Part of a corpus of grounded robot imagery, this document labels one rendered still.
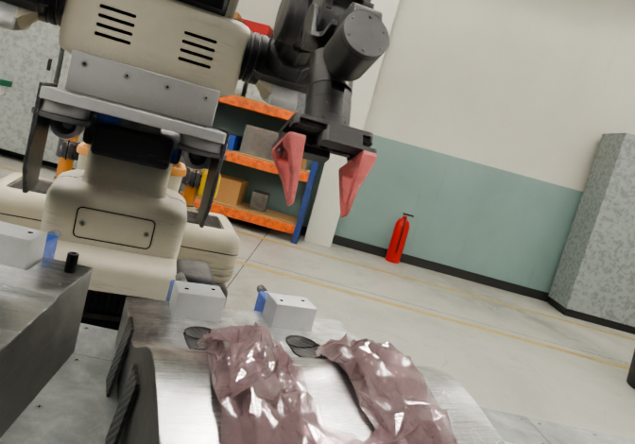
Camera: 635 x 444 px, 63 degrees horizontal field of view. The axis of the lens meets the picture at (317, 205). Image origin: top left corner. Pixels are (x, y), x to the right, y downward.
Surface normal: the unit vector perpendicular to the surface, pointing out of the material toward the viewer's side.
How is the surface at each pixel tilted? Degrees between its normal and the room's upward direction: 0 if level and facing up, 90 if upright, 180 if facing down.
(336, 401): 13
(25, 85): 90
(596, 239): 90
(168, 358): 1
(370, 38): 64
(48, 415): 0
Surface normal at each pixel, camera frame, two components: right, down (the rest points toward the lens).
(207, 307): 0.38, 0.22
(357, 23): 0.38, -0.25
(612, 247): -0.03, 0.11
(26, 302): 0.26, -0.95
